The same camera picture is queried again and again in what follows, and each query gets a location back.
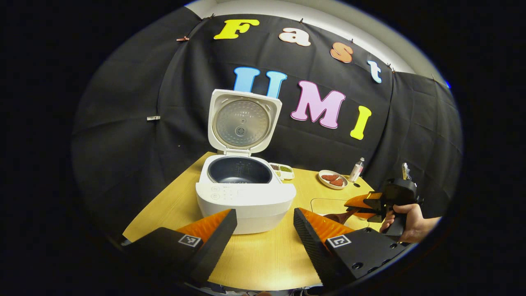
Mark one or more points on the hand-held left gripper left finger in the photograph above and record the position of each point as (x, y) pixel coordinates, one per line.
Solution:
(215, 246)

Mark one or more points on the small clear bottle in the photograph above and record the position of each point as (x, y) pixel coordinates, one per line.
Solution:
(356, 170)

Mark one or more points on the wooden spoon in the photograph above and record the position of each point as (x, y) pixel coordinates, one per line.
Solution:
(335, 218)

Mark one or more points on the white rice cooker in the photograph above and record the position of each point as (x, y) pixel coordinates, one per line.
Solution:
(246, 201)

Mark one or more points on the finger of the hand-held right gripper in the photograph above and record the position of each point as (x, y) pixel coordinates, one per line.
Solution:
(363, 215)
(359, 200)

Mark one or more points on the black backdrop cloth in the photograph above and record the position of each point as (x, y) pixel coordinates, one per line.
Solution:
(185, 82)

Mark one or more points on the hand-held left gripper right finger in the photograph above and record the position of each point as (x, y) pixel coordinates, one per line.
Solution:
(314, 255)

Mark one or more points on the red meat piece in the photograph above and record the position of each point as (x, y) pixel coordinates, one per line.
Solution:
(337, 182)
(330, 177)

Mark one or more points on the wooden clothes peg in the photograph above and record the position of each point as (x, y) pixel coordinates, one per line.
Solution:
(183, 39)

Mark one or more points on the white round plate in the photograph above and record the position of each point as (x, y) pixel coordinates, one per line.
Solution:
(324, 183)

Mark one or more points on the white divided grain dish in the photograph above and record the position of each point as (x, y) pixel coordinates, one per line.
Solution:
(285, 172)

